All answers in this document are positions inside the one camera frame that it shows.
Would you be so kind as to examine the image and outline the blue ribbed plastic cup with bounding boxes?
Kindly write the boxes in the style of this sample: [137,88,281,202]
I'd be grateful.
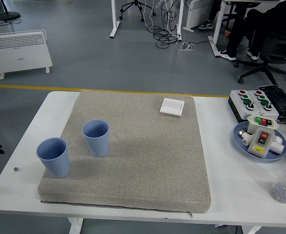
[36,137,70,178]
[82,119,110,158]

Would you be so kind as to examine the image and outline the white push-button control box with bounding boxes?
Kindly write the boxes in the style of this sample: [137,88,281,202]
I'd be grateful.
[228,89,263,123]
[247,90,280,120]

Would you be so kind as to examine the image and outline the white electric panel heater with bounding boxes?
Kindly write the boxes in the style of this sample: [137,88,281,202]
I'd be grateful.
[0,29,53,80]

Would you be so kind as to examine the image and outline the black round floor stand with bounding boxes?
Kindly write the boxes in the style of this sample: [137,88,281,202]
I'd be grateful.
[0,0,21,20]

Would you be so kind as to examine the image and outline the grey-brown cushion mat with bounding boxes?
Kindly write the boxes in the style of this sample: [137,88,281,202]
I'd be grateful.
[38,91,211,215]

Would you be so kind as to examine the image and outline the white desk leg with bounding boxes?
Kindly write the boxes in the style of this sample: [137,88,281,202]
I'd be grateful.
[175,0,185,41]
[109,0,121,38]

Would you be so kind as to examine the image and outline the black chair wheel base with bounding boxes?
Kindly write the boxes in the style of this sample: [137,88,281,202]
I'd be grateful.
[119,0,156,22]

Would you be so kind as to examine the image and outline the white table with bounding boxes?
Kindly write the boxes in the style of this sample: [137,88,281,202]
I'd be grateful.
[0,91,286,234]

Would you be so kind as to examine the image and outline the white heater with feet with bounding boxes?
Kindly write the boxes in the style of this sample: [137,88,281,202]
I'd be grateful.
[183,0,216,33]

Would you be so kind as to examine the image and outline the person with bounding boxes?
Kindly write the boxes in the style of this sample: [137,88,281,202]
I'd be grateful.
[219,0,286,61]
[198,0,223,30]

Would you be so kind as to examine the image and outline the white desk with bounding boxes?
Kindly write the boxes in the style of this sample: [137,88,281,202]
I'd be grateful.
[208,0,280,58]

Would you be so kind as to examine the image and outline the white pipe fitting metal end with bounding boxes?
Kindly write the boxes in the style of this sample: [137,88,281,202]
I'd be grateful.
[237,130,253,147]

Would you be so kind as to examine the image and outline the blue plate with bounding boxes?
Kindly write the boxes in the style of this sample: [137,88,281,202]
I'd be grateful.
[233,121,286,162]

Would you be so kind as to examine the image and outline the white pipe tee fitting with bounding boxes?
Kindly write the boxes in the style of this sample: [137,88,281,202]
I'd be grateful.
[269,135,286,156]

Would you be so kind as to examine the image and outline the black tool case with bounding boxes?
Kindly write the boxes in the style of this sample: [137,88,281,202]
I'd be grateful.
[258,84,286,120]

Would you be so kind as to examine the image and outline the clear screw bottle red cap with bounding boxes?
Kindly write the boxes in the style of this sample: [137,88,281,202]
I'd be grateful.
[269,157,286,204]

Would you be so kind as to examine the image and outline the black office chair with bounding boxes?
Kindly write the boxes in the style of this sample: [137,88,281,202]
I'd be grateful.
[234,30,286,85]

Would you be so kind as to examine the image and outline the thin black stand cable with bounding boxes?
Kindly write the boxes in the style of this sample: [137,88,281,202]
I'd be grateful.
[0,19,21,26]

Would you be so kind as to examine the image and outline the white wall switch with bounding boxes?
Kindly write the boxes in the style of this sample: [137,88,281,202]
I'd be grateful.
[160,97,185,116]

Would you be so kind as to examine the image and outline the white floor cable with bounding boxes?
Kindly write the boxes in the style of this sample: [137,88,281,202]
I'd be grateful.
[142,0,163,29]

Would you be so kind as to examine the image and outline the black coiled floor cable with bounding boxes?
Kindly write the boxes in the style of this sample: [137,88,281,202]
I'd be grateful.
[153,0,210,49]

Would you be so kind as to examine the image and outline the beige green-red button switch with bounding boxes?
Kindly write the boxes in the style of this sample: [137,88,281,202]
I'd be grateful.
[245,114,280,134]

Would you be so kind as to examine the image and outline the grey red-black button switch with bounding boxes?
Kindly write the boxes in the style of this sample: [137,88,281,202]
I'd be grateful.
[247,128,276,156]

